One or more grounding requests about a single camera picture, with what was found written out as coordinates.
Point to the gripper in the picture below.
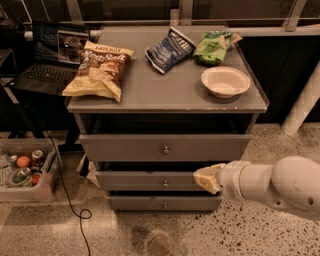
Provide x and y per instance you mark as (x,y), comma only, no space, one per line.
(229,178)

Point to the grey top drawer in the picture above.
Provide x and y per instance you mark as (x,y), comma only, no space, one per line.
(154,147)

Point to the green chips bag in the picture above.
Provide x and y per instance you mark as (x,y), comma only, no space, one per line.
(212,49)

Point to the blue chips bag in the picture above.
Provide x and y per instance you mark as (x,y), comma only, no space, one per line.
(170,51)

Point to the white paper bowl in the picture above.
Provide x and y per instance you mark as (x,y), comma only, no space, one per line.
(225,82)

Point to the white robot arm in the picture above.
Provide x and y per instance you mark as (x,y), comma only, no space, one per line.
(291,185)

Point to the soda can in bin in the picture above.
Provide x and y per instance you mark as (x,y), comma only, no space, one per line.
(37,158)

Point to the grey bottom drawer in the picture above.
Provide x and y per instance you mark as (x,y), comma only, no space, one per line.
(163,203)

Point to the green can in bin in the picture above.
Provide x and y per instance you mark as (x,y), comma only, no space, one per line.
(20,176)

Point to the black laptop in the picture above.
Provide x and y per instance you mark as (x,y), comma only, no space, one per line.
(57,51)

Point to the white support pole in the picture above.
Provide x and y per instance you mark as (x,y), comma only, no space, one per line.
(304,104)

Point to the grey drawer cabinet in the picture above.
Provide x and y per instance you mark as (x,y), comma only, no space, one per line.
(152,103)

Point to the sea salt chips bag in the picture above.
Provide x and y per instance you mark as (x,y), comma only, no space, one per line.
(100,71)

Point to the red can in bin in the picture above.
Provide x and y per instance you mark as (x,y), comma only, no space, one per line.
(34,178)

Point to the clear plastic storage bin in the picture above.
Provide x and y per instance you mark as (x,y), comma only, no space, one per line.
(10,151)

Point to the orange fruit in bin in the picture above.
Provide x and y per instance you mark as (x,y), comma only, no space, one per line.
(23,161)

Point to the grey drawer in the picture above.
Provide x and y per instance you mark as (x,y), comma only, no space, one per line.
(154,147)
(163,203)
(147,181)

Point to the grey middle drawer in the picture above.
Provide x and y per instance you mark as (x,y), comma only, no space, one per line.
(147,181)

